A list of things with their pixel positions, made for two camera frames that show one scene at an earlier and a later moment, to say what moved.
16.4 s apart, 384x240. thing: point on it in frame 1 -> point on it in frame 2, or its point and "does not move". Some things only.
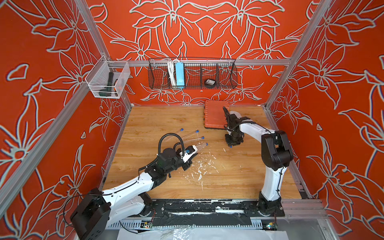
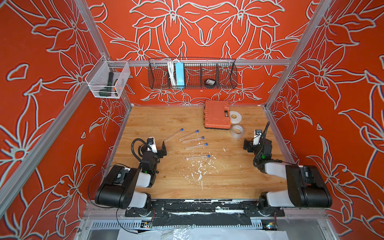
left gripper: (186, 166) -> (161, 153)
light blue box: (180, 75) does not move
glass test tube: (189, 135) does not move
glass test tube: (190, 140) does not move
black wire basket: (199, 73) does not move
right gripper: (229, 143) -> (250, 145)
